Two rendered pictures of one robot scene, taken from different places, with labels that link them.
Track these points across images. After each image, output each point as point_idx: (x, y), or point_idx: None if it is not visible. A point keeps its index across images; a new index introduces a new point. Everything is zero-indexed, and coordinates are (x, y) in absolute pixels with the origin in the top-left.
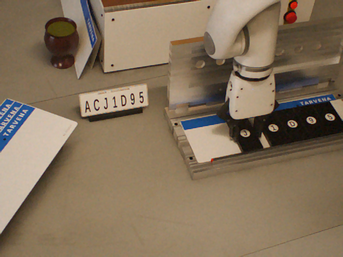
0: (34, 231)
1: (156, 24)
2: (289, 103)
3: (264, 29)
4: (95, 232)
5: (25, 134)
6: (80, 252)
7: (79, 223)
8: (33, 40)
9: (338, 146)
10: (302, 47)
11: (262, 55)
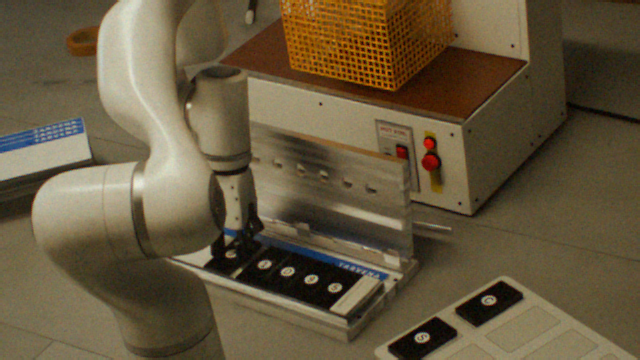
0: None
1: (268, 105)
2: (329, 257)
3: (203, 104)
4: (19, 262)
5: (47, 146)
6: None
7: (22, 249)
8: None
9: (303, 320)
10: (352, 183)
11: (206, 138)
